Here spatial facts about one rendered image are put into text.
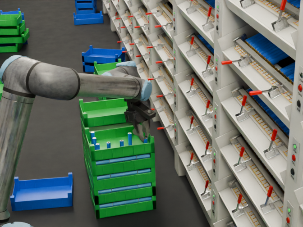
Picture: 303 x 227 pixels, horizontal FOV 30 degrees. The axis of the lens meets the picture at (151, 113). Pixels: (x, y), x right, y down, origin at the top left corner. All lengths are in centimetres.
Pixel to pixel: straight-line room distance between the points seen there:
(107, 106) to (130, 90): 83
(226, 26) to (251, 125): 37
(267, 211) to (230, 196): 44
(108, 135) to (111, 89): 65
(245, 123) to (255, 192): 24
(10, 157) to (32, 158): 133
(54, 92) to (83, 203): 108
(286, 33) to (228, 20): 50
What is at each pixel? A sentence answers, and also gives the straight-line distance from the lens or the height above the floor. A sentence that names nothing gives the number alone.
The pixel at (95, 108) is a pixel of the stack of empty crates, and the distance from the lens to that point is 312.
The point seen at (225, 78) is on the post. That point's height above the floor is 84.
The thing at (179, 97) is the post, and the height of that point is 47.
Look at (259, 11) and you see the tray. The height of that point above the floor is 116.
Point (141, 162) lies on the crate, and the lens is 268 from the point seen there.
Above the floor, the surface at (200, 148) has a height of 35.
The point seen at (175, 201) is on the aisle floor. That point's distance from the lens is 289.
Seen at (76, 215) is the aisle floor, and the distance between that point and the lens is 284.
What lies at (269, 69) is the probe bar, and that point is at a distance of 178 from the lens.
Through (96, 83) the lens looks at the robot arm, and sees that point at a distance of 210.
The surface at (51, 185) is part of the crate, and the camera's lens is 307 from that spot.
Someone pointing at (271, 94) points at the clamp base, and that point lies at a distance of 167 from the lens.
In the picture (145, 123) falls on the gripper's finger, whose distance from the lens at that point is 264.
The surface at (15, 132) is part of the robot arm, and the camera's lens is 203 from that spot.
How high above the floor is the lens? 161
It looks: 25 degrees down
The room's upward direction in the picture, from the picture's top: 2 degrees counter-clockwise
